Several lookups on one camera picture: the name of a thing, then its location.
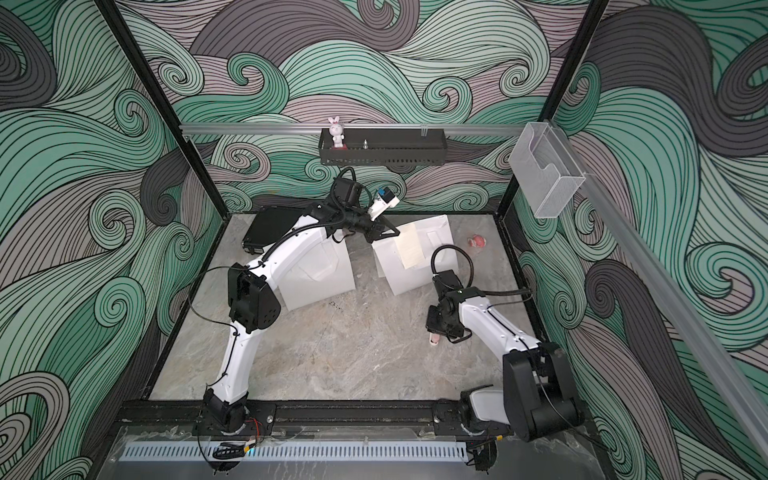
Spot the white rabbit figurine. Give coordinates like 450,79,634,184
328,116,346,149

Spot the black wall shelf tray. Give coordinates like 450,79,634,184
318,127,448,166

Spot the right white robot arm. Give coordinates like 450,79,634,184
426,270,584,441

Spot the black corner frame post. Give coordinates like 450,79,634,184
496,1,609,218
94,0,231,220

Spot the black corner frame post right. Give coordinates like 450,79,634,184
496,1,609,218

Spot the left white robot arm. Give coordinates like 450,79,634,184
203,198,399,434

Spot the black corner frame post left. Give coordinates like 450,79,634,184
94,0,231,220

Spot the aluminium wall rail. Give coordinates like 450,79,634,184
562,121,767,473
179,122,525,137

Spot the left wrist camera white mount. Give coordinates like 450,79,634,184
368,187,400,220

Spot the small pink toy figure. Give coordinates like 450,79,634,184
468,235,486,249

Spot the clear acrylic wall holder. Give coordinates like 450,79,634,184
509,122,585,219

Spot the cream lined paper receipt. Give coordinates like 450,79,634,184
395,223,424,269

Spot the aluminium wall rail back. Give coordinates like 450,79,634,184
179,122,525,137

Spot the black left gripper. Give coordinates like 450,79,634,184
344,212,401,247

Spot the white non-woven bag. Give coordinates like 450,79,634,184
372,215,453,295
279,239,356,311

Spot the white slotted cable duct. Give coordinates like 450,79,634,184
117,440,468,463

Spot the aluminium wall rail right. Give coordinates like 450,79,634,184
562,121,767,473

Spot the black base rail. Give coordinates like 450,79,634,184
119,398,595,438

